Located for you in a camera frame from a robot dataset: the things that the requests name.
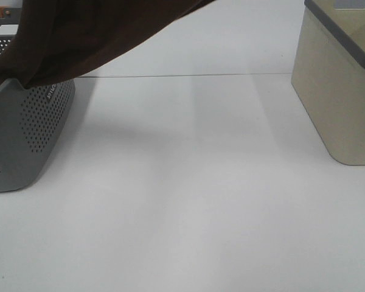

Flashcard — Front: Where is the brown towel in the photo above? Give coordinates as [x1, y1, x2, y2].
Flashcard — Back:
[0, 0, 210, 88]

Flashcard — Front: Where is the grey perforated laundry basket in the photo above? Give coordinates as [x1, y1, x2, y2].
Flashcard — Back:
[0, 12, 77, 195]

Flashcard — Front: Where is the beige bin with grey rim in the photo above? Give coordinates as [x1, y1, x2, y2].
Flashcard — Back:
[291, 1, 365, 165]

